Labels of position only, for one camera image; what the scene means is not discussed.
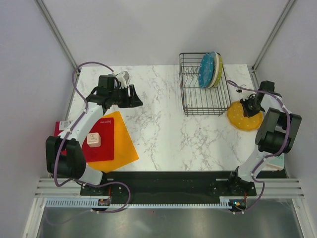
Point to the pink square box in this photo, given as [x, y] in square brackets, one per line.
[93, 140]

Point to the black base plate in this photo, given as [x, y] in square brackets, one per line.
[170, 187]

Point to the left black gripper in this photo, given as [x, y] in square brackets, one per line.
[130, 101]

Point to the black wire dish rack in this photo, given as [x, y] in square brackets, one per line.
[196, 100]

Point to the light blue cable duct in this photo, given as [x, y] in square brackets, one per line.
[107, 203]

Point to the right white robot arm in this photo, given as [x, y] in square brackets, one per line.
[276, 128]

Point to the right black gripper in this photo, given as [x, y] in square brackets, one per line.
[247, 112]

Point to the green polka dot plate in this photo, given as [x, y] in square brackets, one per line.
[220, 71]

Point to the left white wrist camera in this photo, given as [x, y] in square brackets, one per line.
[123, 77]

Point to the orange translucent cutting board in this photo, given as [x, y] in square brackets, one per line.
[124, 149]

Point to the magenta book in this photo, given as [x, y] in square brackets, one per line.
[61, 126]

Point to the blue polka dot plate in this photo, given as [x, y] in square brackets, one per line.
[206, 70]

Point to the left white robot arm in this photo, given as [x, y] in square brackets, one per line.
[64, 155]

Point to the yellow polka dot plate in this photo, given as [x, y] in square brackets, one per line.
[237, 119]

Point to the blue and cream plate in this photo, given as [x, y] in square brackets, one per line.
[213, 74]

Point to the aluminium frame rail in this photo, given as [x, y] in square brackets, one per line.
[47, 188]

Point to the red cutting board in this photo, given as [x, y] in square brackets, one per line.
[105, 149]

